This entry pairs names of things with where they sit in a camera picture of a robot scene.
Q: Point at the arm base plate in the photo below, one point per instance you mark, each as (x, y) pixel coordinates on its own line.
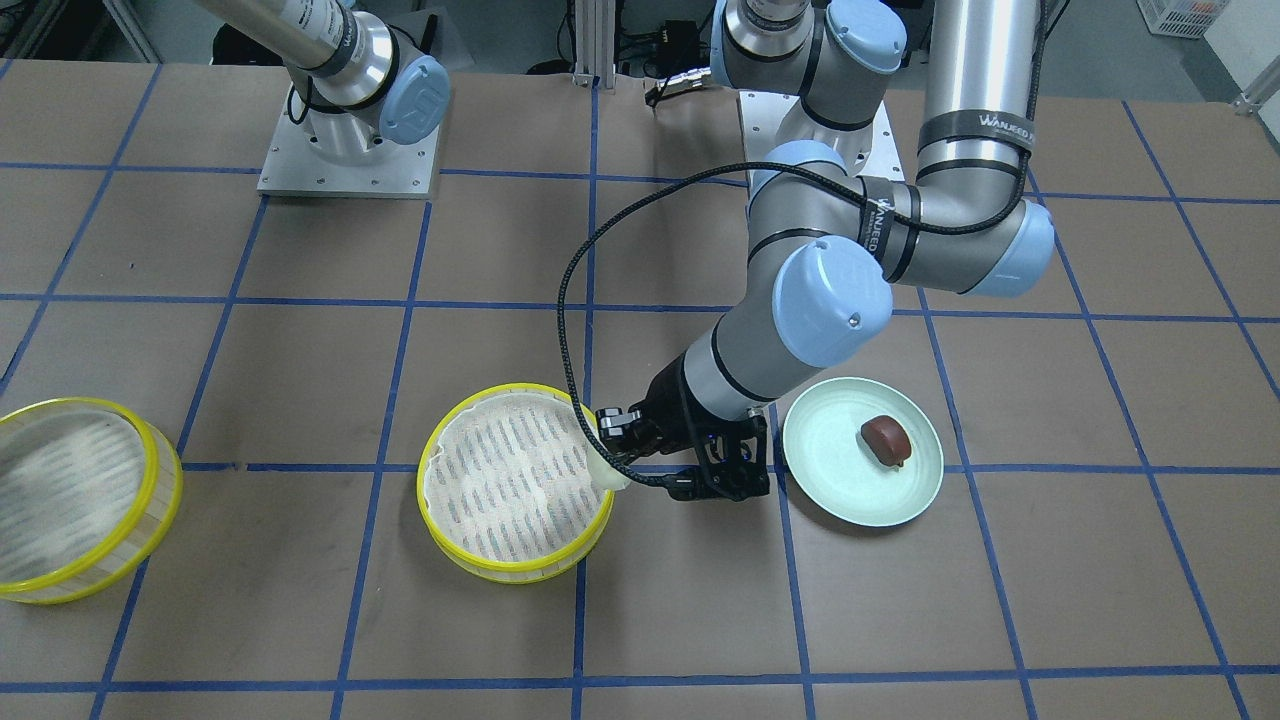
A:
(776, 129)
(350, 170)

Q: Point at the white steamed bun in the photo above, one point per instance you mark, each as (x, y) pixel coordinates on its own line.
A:
(602, 475)

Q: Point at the aluminium frame post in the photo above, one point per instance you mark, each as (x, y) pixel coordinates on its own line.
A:
(594, 36)

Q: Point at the brown steamed bun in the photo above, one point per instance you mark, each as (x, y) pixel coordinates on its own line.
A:
(887, 441)

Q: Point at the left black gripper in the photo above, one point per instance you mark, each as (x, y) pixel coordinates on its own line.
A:
(668, 407)

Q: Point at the light green plate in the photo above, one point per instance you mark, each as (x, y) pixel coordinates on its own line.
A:
(826, 457)

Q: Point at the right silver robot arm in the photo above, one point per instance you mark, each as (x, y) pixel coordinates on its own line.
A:
(358, 85)

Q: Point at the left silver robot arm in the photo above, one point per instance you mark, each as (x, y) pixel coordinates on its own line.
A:
(826, 242)

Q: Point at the yellow bamboo steamer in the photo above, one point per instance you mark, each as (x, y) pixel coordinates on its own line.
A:
(88, 491)
(505, 488)

